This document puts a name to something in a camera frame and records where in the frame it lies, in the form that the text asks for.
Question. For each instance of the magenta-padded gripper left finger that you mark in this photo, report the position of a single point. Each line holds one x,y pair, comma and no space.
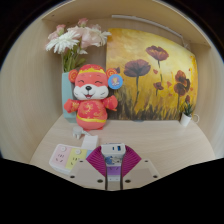
85,171

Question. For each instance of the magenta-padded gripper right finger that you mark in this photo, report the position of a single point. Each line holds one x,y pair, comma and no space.
141,171

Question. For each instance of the small white charger block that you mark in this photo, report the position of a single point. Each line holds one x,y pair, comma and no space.
113,150

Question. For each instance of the white adapter block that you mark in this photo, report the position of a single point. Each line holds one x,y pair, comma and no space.
90,142

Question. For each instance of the white round plug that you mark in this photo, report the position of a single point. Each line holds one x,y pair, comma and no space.
77,131

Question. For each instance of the red plush mouse toy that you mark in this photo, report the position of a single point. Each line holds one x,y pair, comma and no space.
88,110

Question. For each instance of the small plant in white pot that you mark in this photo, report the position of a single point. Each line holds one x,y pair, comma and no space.
185,119

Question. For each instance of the teal vase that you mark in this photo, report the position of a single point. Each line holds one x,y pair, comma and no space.
66,96

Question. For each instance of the yellow poppy painting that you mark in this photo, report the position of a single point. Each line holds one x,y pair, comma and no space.
150,90

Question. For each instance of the pink and white flower bouquet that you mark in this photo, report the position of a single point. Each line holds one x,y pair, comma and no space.
63,41

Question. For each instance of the white light bar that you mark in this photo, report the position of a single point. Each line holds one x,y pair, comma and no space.
143,21

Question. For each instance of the wooden shelf unit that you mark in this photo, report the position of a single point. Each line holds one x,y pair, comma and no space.
100,10

